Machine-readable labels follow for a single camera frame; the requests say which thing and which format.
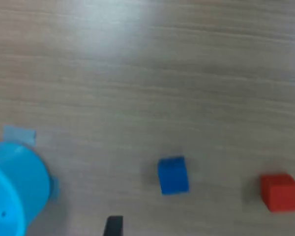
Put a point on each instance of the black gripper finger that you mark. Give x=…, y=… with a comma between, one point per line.
x=113, y=227

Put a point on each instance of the red cube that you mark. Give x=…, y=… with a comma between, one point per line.
x=280, y=194

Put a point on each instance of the blue cube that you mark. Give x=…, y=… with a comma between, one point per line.
x=173, y=177

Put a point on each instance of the blue plastic cup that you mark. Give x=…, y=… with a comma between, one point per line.
x=19, y=177

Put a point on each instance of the blue tape piece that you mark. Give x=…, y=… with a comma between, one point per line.
x=19, y=134

